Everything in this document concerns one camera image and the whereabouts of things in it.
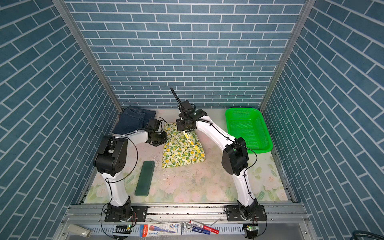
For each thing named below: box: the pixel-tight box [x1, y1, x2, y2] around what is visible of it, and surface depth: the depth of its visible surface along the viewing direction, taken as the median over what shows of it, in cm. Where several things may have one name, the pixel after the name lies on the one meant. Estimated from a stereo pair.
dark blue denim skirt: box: [112, 105, 157, 135], surface depth 108 cm
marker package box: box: [139, 222, 183, 238], surface depth 70 cm
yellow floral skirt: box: [161, 123, 206, 169], surface depth 96 cm
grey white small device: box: [66, 224, 92, 238], surface depth 68 cm
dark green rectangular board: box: [134, 161, 156, 197], surface depth 85 cm
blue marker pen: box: [185, 224, 211, 235], surface depth 70 cm
